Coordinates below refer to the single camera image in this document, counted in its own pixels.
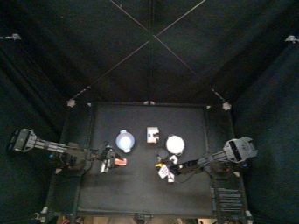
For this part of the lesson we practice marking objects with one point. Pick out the yellow toy squash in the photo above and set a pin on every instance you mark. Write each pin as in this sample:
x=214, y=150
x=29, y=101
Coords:
x=160, y=165

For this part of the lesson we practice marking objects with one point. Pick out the white tag piece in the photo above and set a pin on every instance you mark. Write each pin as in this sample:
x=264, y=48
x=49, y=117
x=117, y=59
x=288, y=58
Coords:
x=164, y=171

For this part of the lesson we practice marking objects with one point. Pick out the silver frame corner bracket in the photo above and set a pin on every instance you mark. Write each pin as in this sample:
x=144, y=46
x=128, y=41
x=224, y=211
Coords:
x=16, y=36
x=226, y=106
x=149, y=102
x=292, y=38
x=72, y=102

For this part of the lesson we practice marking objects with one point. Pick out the pale blue toy pot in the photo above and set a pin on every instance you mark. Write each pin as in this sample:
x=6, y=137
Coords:
x=125, y=141

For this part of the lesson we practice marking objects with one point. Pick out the white and brown toy box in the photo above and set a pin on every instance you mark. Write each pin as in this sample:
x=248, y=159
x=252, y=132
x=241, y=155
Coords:
x=153, y=135

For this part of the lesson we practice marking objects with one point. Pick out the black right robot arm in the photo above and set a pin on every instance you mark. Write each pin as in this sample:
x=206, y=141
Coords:
x=230, y=151

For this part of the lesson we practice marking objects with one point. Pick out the red toy food piece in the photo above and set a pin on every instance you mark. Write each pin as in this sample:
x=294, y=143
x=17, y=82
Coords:
x=121, y=162

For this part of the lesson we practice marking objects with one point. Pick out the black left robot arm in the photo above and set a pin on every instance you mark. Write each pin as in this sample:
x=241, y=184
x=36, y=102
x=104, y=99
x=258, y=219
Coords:
x=44, y=144

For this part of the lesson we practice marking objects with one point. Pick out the white round toy pan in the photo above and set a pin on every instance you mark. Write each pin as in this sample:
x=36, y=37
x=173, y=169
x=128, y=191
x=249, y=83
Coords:
x=176, y=144

